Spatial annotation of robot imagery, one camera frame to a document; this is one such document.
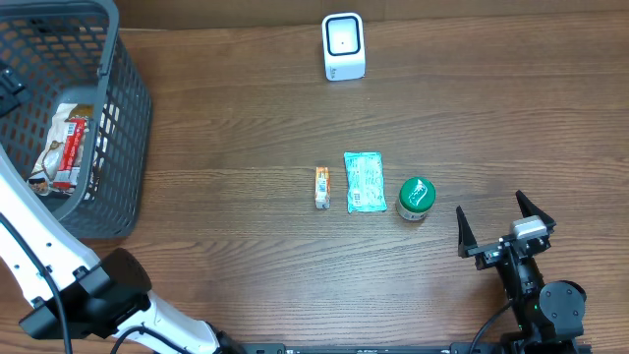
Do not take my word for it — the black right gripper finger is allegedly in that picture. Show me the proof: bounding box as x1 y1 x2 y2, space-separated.
515 190 555 229
456 206 478 258

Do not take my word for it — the green lid jar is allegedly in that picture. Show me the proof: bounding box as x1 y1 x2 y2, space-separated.
396 177 436 221

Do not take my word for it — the teal wet wipes pack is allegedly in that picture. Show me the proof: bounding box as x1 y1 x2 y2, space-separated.
344 151 387 213

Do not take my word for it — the orange tissue pack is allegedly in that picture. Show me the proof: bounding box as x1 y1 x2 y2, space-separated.
314 166 330 209

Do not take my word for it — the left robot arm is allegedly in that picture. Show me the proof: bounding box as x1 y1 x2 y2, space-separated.
1 154 244 353

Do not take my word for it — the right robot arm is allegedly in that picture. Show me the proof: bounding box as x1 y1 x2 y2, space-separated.
456 191 592 353

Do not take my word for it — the white barcode scanner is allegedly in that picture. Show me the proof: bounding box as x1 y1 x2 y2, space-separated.
321 12 367 82

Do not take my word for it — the grey plastic shopping basket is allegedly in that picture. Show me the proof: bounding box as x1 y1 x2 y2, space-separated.
1 0 152 239

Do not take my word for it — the white brown snack bag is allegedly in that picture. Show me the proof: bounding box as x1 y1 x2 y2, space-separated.
28 103 93 197

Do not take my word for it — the red white snack bar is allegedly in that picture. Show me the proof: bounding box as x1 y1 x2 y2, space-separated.
52 116 86 191

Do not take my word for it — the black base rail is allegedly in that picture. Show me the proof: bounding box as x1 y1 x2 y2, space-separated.
241 342 593 354

